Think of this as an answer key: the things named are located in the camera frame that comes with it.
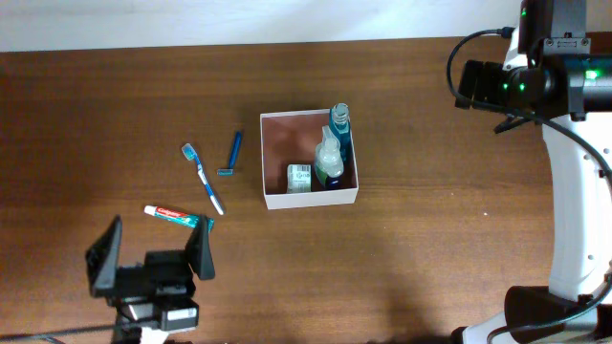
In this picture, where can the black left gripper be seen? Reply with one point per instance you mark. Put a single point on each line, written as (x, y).
(198, 253)

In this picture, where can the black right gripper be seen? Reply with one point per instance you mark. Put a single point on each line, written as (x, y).
(488, 75)

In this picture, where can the red green toothpaste tube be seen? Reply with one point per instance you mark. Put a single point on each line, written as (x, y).
(178, 217)

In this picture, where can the blue disposable razor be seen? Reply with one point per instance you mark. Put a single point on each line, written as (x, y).
(229, 170)

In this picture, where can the blue white toothbrush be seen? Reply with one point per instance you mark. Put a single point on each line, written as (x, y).
(191, 155)

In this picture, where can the green mouthwash bottle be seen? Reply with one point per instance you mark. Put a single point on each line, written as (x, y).
(339, 123)

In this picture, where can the green white soap packet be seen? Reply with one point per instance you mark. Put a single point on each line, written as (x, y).
(299, 178)

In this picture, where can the clear soap pump bottle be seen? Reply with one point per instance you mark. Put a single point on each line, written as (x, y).
(329, 165)

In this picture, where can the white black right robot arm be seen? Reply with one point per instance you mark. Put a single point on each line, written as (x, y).
(570, 96)

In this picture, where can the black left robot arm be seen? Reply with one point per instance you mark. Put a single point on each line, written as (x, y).
(152, 299)

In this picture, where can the pink open box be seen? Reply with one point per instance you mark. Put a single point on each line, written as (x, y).
(291, 138)

